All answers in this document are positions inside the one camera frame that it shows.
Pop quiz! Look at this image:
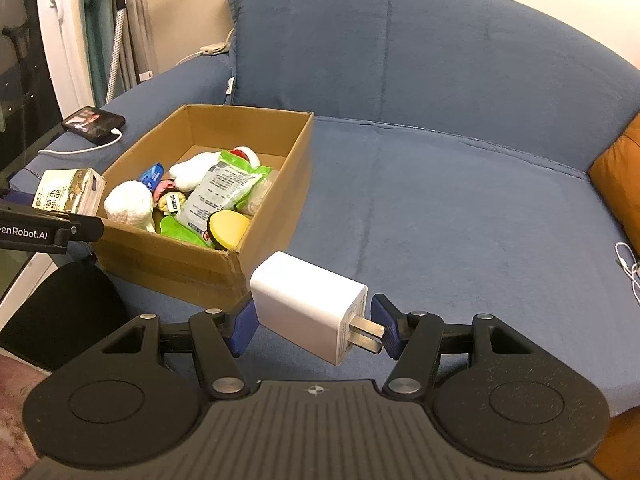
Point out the teal curtain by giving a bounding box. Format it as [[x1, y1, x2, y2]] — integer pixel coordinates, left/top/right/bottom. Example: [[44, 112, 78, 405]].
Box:
[[77, 0, 158, 109]]

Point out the white power strip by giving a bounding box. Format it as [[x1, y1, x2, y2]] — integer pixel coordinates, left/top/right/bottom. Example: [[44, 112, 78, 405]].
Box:
[[176, 29, 234, 65]]

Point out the garment steamer hose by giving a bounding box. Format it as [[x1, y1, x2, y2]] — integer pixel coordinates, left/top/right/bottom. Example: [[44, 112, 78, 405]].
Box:
[[102, 0, 129, 104]]

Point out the clear plastic case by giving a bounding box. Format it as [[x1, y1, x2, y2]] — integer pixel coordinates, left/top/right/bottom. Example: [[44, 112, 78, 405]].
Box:
[[235, 169, 279, 217]]

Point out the white USB charger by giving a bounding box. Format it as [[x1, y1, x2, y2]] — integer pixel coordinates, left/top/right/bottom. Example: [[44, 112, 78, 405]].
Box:
[[250, 252, 385, 366]]

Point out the white charging cable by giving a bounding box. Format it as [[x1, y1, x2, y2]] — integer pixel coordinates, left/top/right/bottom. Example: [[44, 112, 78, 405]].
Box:
[[37, 128, 124, 157]]

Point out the pink hat doll keychain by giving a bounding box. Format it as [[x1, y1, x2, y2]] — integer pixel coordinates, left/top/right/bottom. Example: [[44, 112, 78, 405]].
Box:
[[153, 180, 186, 214]]

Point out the open cardboard box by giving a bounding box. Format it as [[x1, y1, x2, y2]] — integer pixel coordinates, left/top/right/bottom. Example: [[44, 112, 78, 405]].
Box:
[[92, 104, 314, 310]]

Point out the black smartphone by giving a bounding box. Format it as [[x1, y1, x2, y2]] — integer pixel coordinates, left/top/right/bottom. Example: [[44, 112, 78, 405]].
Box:
[[61, 106, 126, 143]]

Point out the white earphone cable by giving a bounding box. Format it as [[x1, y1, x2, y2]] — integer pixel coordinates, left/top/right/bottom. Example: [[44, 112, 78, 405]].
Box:
[[614, 240, 640, 306]]

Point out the orange cushion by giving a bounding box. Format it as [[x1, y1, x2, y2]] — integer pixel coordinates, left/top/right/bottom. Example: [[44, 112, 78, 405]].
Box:
[[588, 114, 640, 252]]

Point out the white kitty plush red dress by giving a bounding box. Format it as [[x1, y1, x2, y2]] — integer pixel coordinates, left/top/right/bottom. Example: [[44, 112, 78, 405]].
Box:
[[167, 146, 260, 193]]

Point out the white window frame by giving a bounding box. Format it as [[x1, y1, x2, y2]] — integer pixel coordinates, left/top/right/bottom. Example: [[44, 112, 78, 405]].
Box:
[[37, 0, 94, 117]]

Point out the yellow round sponge puff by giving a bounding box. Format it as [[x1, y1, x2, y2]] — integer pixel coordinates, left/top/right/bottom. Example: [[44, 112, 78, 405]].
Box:
[[207, 210, 250, 250]]

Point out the blue tissue pack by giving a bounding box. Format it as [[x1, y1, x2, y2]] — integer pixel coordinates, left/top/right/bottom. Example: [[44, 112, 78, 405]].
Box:
[[138, 162, 165, 193]]

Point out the green snack packet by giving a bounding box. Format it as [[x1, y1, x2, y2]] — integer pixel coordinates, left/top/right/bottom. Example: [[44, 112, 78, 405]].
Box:
[[157, 151, 272, 250]]

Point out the white plush green print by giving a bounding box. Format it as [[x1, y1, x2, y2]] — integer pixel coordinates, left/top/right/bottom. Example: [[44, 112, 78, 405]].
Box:
[[103, 181, 155, 233]]

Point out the small white gold box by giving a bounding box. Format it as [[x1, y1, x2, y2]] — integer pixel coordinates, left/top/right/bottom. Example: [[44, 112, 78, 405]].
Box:
[[32, 168, 105, 216]]

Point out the blue fabric sofa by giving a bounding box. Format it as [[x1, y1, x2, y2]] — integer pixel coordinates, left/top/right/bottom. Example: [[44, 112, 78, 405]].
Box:
[[9, 0, 639, 415]]

